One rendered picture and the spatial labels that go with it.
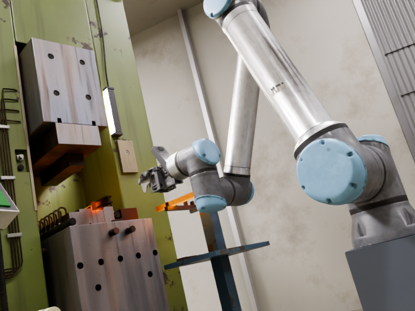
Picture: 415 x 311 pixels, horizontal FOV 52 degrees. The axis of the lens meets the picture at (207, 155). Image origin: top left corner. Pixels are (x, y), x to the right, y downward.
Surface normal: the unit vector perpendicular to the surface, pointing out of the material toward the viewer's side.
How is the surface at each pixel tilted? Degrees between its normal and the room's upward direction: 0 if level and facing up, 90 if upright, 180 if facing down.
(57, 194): 90
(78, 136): 90
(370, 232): 70
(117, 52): 90
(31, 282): 90
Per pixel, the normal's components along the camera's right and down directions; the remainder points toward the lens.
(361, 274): -0.39, -0.16
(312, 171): -0.61, 0.01
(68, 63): 0.66, -0.35
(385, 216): -0.35, -0.51
